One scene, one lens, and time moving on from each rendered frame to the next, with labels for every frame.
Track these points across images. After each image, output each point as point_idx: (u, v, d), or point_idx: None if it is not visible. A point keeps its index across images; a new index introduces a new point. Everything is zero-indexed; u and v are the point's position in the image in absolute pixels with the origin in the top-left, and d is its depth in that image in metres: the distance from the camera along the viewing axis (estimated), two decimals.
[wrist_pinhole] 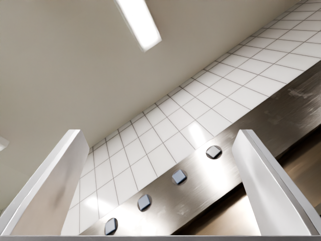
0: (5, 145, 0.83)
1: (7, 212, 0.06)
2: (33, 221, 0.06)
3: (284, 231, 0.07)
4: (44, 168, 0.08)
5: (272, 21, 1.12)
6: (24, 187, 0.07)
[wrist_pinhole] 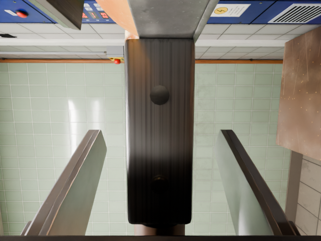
0: None
1: (41, 212, 0.06)
2: (64, 221, 0.06)
3: (253, 231, 0.07)
4: (70, 168, 0.08)
5: None
6: (54, 187, 0.07)
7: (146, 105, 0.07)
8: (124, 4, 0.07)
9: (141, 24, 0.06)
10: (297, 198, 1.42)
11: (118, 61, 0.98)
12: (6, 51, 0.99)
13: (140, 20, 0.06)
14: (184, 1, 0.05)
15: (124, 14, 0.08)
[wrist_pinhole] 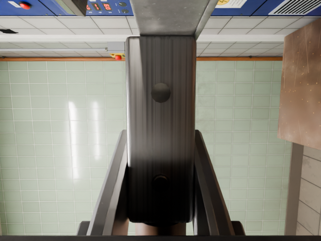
0: None
1: (100, 212, 0.06)
2: (118, 221, 0.06)
3: (201, 231, 0.07)
4: (116, 168, 0.08)
5: None
6: (105, 187, 0.07)
7: (147, 103, 0.07)
8: None
9: (143, 21, 0.06)
10: (299, 195, 1.42)
11: (119, 57, 0.99)
12: (7, 48, 0.99)
13: (141, 17, 0.06)
14: None
15: None
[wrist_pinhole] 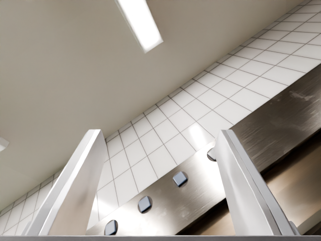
0: (5, 145, 0.83)
1: (42, 212, 0.06)
2: (65, 221, 0.06)
3: (253, 231, 0.07)
4: (70, 168, 0.08)
5: (274, 22, 1.12)
6: (54, 187, 0.07)
7: None
8: None
9: None
10: None
11: None
12: None
13: None
14: None
15: None
